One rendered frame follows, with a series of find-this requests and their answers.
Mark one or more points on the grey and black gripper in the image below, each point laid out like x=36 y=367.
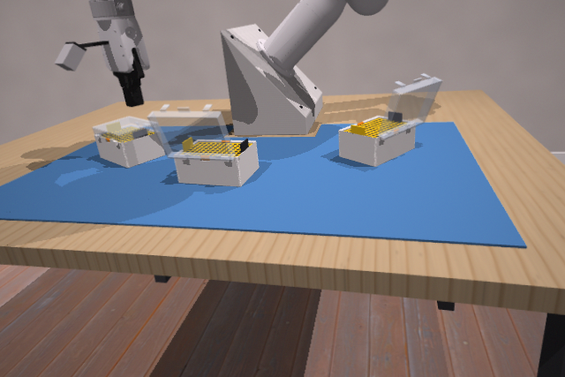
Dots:
x=126 y=50

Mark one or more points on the yellow perforated insert plate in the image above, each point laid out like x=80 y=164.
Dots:
x=369 y=129

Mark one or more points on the blue bench mat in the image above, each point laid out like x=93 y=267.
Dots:
x=435 y=192

